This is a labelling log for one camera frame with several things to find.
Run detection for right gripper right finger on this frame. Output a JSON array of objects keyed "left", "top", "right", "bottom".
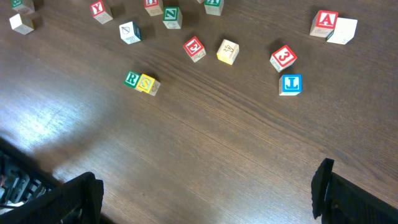
[{"left": 311, "top": 158, "right": 397, "bottom": 224}]

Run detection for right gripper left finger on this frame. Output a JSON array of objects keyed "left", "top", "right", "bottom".
[{"left": 1, "top": 172, "right": 104, "bottom": 224}]

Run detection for green R block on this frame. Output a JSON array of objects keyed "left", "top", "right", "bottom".
[{"left": 124, "top": 71, "right": 141, "bottom": 90}]

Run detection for yellow S block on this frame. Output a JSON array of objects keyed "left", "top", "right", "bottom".
[{"left": 136, "top": 73, "right": 161, "bottom": 96}]

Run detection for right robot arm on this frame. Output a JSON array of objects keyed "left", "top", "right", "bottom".
[{"left": 1, "top": 149, "right": 397, "bottom": 224}]

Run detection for blue L block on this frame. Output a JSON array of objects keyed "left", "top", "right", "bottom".
[{"left": 279, "top": 74, "right": 302, "bottom": 96}]

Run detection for red 3 block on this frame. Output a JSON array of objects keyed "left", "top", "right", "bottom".
[{"left": 270, "top": 45, "right": 297, "bottom": 72}]

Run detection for plain white block right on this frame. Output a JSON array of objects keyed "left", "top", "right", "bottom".
[{"left": 326, "top": 17, "right": 358, "bottom": 45}]

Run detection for plain leaf picture block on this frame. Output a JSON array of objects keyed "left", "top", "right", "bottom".
[{"left": 119, "top": 21, "right": 142, "bottom": 44}]

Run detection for red A block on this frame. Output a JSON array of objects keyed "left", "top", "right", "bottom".
[{"left": 309, "top": 10, "right": 338, "bottom": 38}]

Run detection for yellow picture block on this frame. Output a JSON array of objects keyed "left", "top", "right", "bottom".
[{"left": 216, "top": 39, "right": 239, "bottom": 65}]

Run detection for plain wooden block left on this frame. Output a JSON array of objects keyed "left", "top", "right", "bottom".
[{"left": 9, "top": 14, "right": 34, "bottom": 35}]

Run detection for red E block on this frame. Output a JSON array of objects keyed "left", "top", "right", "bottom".
[{"left": 183, "top": 36, "right": 206, "bottom": 62}]

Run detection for red Y block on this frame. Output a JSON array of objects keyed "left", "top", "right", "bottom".
[{"left": 90, "top": 0, "right": 113, "bottom": 24}]

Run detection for green E block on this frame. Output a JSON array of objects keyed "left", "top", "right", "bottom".
[{"left": 11, "top": 0, "right": 35, "bottom": 14}]

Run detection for green Z block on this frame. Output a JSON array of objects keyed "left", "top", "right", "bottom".
[{"left": 163, "top": 7, "right": 183, "bottom": 29}]

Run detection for red U block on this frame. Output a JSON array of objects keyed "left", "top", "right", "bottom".
[{"left": 144, "top": 0, "right": 164, "bottom": 16}]

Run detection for green V block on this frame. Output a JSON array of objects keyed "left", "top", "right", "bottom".
[{"left": 204, "top": 0, "right": 224, "bottom": 16}]

